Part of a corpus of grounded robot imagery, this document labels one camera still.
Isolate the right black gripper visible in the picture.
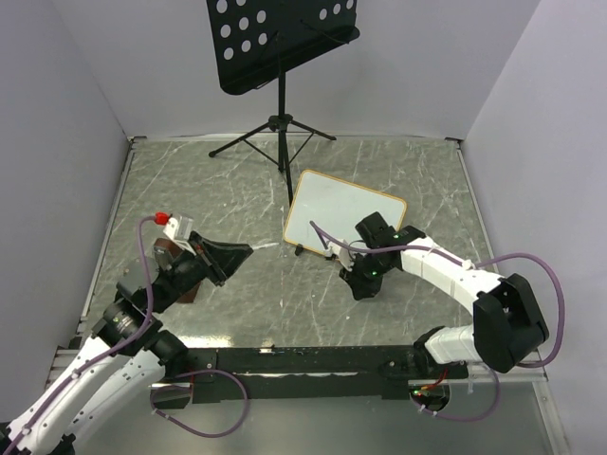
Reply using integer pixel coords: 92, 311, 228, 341
340, 252, 394, 302

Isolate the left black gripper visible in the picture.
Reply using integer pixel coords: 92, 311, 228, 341
151, 229, 253, 312

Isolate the white marker pen body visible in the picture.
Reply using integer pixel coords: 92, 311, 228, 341
252, 242, 280, 251

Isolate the orange framed whiteboard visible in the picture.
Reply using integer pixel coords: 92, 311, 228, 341
283, 170, 407, 254

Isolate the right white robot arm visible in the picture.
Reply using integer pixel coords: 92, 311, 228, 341
325, 212, 549, 377

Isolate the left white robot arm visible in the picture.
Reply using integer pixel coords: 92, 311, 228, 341
1, 231, 253, 454

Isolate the brown eraser holder block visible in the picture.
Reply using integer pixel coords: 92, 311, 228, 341
152, 239, 203, 305

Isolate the black music stand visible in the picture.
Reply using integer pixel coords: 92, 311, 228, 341
207, 0, 360, 202

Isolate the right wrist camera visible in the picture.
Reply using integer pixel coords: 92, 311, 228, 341
323, 241, 354, 271

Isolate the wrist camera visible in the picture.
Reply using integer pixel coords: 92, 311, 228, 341
323, 241, 354, 271
154, 211, 193, 250

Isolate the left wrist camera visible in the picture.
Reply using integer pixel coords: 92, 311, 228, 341
154, 211, 193, 250

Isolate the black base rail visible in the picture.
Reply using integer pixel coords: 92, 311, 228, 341
151, 345, 469, 410

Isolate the left aluminium frame rail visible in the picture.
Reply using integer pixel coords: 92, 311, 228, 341
23, 136, 138, 455

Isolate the aluminium frame rail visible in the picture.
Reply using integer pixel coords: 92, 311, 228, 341
445, 137, 571, 454
23, 136, 138, 455

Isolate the right aluminium frame rail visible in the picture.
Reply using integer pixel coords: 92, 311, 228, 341
445, 137, 571, 454

